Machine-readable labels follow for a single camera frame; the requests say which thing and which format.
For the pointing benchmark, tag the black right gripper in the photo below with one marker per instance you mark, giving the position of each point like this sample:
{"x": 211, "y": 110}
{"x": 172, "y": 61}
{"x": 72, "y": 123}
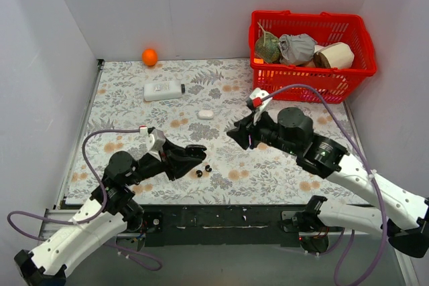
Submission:
{"x": 256, "y": 130}

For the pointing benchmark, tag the white earbud charging case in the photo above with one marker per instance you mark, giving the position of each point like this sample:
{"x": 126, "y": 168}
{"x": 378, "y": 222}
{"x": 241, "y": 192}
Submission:
{"x": 205, "y": 114}

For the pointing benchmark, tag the floral patterned table mat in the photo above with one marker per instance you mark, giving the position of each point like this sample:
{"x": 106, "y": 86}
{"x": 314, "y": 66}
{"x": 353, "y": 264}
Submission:
{"x": 260, "y": 176}

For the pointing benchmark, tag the orange fruit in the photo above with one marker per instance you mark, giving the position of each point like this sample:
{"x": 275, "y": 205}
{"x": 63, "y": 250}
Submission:
{"x": 149, "y": 57}

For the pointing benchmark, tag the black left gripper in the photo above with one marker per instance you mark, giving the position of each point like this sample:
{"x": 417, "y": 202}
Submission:
{"x": 168, "y": 159}

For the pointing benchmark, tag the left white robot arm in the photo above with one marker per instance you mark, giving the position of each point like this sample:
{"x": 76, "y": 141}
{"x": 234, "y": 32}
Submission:
{"x": 109, "y": 211}

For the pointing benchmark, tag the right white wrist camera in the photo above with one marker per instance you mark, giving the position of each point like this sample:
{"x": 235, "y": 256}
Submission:
{"x": 257, "y": 102}

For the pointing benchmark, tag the black earbud charging case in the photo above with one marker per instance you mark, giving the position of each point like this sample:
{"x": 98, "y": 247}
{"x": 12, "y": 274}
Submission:
{"x": 196, "y": 151}

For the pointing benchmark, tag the red plastic basket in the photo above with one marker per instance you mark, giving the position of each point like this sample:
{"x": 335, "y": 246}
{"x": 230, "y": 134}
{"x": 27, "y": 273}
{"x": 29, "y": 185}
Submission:
{"x": 333, "y": 84}

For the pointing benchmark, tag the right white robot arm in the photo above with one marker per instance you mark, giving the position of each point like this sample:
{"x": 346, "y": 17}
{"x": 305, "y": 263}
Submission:
{"x": 402, "y": 215}

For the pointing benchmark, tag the grey crumpled cloth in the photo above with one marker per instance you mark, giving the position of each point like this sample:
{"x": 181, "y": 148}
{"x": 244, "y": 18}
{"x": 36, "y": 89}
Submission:
{"x": 296, "y": 49}

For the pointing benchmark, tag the white plastic bottle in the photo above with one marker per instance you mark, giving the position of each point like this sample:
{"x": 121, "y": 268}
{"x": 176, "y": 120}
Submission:
{"x": 165, "y": 90}

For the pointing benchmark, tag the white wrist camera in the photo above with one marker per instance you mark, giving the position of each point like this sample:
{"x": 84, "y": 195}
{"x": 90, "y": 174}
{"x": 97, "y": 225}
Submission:
{"x": 257, "y": 102}
{"x": 155, "y": 140}

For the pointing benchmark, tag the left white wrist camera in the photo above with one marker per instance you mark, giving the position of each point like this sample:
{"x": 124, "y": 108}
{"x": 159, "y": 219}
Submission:
{"x": 155, "y": 140}

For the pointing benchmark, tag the green melon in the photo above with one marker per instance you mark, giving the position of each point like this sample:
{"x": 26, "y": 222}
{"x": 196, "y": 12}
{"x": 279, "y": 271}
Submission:
{"x": 266, "y": 47}

